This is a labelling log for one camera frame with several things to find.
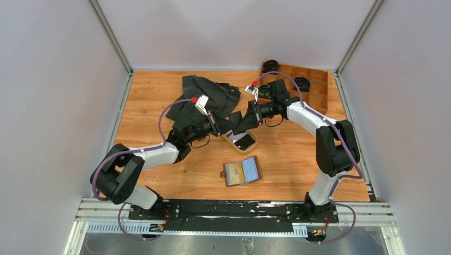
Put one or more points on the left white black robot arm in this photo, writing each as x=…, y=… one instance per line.
x=116, y=177

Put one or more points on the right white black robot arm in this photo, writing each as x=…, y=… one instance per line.
x=337, y=154

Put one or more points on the black credit card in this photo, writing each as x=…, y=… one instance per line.
x=245, y=142

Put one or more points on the dark grey dotted cloth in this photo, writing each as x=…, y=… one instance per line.
x=189, y=124

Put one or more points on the yellow credit card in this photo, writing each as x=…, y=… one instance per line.
x=234, y=174

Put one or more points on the aluminium frame rail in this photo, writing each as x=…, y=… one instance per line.
x=359, y=213

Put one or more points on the brown leather card holder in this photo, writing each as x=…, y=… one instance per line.
x=252, y=170

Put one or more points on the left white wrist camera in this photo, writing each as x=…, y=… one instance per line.
x=200, y=104

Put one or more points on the black coiled belt middle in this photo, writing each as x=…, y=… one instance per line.
x=303, y=83

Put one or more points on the oval wooden card tray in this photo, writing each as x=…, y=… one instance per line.
x=230, y=138

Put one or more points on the black coiled belt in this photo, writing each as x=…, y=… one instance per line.
x=303, y=83
x=270, y=66

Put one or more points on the dark green coiled belt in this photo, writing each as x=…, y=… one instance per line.
x=264, y=91

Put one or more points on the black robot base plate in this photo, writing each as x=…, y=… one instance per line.
x=232, y=215

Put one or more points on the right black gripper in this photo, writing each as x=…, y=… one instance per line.
x=253, y=118

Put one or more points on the wooden compartment tray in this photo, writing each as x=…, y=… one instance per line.
x=316, y=98

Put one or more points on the black coiled belt top left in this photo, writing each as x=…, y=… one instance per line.
x=270, y=66

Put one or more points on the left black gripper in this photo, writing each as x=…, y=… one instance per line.
x=218, y=125

